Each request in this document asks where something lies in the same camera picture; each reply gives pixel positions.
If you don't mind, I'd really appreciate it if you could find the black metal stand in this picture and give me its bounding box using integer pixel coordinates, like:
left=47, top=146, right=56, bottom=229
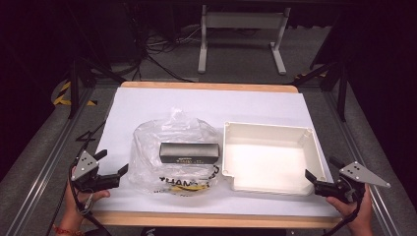
left=291, top=58, right=348, bottom=122
left=67, top=55, right=127, bottom=120

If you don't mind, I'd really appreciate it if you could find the white table sheet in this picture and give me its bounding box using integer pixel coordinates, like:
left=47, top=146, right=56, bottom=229
left=92, top=87, right=342, bottom=218

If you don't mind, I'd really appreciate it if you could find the white plastic container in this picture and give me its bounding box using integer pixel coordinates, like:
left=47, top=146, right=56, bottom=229
left=221, top=121, right=328, bottom=197

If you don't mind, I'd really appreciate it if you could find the red wrist bracelet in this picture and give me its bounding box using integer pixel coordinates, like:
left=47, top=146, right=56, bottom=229
left=52, top=224, right=86, bottom=236

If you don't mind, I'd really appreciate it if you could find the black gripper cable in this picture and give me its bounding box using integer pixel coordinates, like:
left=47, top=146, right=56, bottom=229
left=68, top=165, right=112, bottom=236
left=324, top=195, right=364, bottom=236

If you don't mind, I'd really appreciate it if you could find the long black floor cable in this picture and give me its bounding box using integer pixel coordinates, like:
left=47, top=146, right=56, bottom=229
left=144, top=52, right=198, bottom=83

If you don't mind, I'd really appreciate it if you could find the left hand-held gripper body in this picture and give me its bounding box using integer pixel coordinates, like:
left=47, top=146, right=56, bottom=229
left=70, top=149, right=121, bottom=194

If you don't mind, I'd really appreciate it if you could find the clear plastic bag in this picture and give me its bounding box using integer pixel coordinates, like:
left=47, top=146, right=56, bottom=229
left=127, top=107, right=224, bottom=198

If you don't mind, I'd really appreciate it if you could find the white metal desk frame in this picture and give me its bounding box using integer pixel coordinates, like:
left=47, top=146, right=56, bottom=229
left=197, top=4, right=292, bottom=76

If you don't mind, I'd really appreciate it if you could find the black rectangular box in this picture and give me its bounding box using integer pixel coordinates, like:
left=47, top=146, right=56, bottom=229
left=158, top=142, right=220, bottom=165

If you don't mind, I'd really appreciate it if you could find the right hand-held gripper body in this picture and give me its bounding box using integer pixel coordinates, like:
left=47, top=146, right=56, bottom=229
left=314, top=160, right=392, bottom=205

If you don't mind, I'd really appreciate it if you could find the tangle of floor cables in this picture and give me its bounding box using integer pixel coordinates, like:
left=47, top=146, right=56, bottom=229
left=144, top=26, right=203, bottom=55

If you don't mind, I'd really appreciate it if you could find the aluminium floor rail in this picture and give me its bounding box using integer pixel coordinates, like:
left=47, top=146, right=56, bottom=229
left=6, top=87, right=96, bottom=236
left=323, top=89, right=399, bottom=236

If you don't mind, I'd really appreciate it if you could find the person's right hand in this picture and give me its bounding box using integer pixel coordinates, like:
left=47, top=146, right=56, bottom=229
left=326, top=185, right=376, bottom=236

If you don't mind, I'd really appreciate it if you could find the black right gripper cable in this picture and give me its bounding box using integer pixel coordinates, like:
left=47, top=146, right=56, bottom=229
left=324, top=195, right=364, bottom=236

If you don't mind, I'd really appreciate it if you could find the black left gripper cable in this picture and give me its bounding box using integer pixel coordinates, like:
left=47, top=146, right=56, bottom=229
left=68, top=165, right=112, bottom=236

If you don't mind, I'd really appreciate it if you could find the yellow black hazard tape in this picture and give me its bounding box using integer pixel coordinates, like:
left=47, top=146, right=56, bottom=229
left=52, top=80, right=98, bottom=107

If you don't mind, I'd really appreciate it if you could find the person's left hand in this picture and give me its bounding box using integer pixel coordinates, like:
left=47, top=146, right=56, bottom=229
left=60, top=166, right=111, bottom=231

